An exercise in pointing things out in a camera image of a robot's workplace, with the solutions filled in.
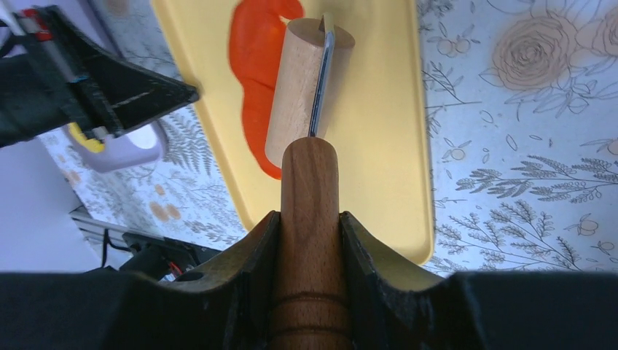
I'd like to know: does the flat yellow dough disc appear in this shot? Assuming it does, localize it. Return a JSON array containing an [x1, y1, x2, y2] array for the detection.
[[67, 122, 105, 154]]

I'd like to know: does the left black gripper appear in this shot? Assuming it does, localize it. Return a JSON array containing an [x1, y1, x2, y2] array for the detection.
[[1, 6, 199, 147]]

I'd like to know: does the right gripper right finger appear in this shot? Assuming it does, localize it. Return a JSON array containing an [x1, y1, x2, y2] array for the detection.
[[340, 212, 617, 349]]

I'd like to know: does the wooden dough roller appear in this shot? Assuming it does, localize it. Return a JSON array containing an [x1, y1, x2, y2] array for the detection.
[[265, 13, 355, 349]]

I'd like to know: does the purple tray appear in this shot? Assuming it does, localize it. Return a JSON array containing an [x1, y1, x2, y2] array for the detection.
[[62, 122, 168, 173]]

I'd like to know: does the yellow tray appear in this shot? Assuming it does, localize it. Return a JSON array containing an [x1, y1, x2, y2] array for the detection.
[[152, 1, 434, 264]]

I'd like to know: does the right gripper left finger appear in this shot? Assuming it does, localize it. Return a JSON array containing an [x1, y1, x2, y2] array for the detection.
[[1, 211, 280, 349]]

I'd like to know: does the red dough ball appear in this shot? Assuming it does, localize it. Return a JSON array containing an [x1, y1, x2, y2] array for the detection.
[[228, 0, 304, 179]]

